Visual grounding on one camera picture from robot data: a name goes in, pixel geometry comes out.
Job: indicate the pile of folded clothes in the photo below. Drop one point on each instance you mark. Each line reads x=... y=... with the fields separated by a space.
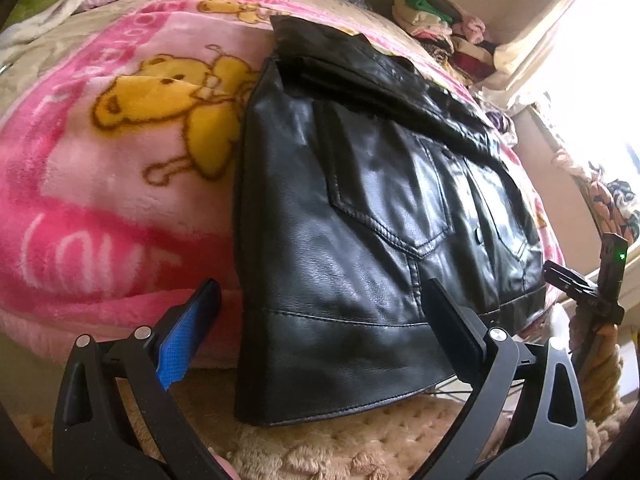
x=440 y=15

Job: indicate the beige fluffy blanket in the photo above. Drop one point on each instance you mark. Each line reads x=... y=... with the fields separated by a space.
x=350 y=450

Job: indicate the window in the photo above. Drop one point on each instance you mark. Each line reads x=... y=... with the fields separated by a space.
x=600 y=85

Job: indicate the cream curtain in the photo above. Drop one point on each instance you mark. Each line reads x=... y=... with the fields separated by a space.
x=540 y=35

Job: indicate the pink bear printed blanket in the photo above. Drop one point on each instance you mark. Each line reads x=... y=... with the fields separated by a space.
x=100 y=210

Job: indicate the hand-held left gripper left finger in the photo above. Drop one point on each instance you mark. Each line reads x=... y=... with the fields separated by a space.
x=180 y=340

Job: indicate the person's left hand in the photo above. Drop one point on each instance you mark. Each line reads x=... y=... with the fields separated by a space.
x=227 y=470

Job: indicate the plastic bag of clothes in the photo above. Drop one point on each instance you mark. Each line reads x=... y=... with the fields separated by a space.
x=500 y=122

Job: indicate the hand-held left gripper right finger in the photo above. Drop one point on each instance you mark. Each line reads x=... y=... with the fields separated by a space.
x=450 y=322

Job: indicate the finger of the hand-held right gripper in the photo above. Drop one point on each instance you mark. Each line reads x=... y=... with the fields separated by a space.
x=567 y=276

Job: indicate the colourful patterned cloth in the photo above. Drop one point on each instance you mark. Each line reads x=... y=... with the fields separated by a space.
x=615 y=200

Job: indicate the black leather jacket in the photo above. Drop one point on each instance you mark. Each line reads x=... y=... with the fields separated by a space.
x=350 y=240

